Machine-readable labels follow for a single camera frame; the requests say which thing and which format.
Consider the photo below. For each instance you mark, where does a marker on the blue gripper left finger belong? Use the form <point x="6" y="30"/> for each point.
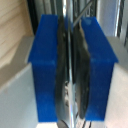
<point x="45" y="66"/>

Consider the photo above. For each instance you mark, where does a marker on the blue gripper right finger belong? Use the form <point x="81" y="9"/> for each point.
<point x="100" y="70"/>

